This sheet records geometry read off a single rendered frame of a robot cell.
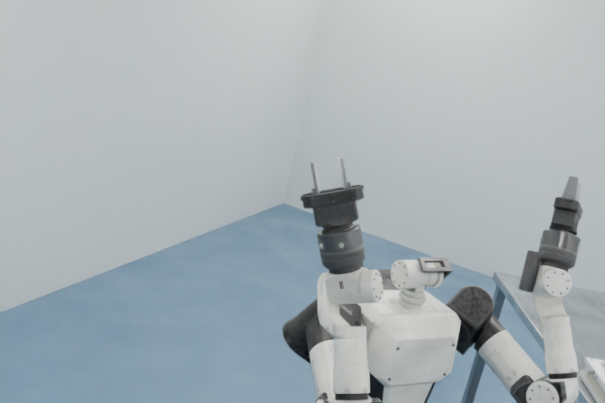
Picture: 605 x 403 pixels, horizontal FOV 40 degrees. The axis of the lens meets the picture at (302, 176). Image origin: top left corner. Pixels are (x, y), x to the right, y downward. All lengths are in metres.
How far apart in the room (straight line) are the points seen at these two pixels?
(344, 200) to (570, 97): 4.54
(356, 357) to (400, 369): 0.31
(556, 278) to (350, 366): 0.60
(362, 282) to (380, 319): 0.27
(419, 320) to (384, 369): 0.14
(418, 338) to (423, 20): 4.54
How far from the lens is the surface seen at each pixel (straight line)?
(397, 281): 1.94
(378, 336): 1.90
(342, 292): 1.66
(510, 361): 2.09
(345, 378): 1.65
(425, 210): 6.39
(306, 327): 1.86
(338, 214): 1.63
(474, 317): 2.09
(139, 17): 4.46
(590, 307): 3.69
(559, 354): 2.05
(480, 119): 6.19
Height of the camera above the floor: 1.94
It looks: 14 degrees down
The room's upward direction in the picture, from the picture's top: 13 degrees clockwise
